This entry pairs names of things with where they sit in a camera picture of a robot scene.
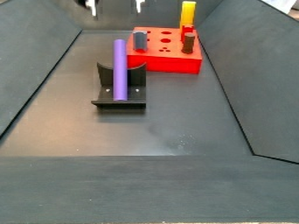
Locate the red peg board block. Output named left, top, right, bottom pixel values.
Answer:
left=126, top=27, right=202, bottom=74

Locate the brown hexagonal peg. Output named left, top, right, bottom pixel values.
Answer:
left=182, top=32, right=195, bottom=54

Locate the blue-grey notched peg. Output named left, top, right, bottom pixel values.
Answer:
left=134, top=31, right=147, bottom=51

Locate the red star peg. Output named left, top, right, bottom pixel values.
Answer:
left=182, top=24, right=194, bottom=42

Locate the purple cylinder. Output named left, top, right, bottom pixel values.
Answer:
left=114, top=39, right=127, bottom=101

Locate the black cradle stand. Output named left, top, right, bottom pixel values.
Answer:
left=91, top=64, right=146, bottom=109

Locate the tall yellow peg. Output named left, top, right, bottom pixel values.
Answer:
left=180, top=1, right=196, bottom=26

